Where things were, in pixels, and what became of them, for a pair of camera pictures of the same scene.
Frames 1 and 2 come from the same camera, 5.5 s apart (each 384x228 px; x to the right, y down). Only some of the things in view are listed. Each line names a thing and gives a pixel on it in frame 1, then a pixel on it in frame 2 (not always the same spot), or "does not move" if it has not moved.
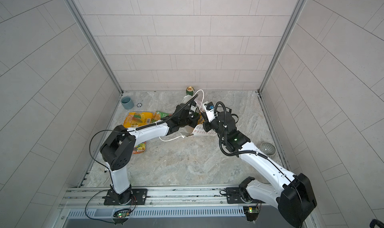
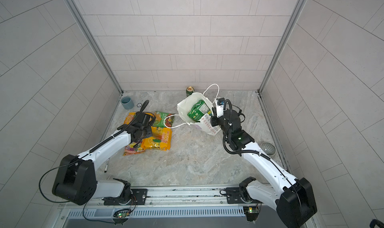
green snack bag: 158,115 does not move
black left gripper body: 188,121 -> 146,131
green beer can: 189,91 does not move
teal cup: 127,103 does not move
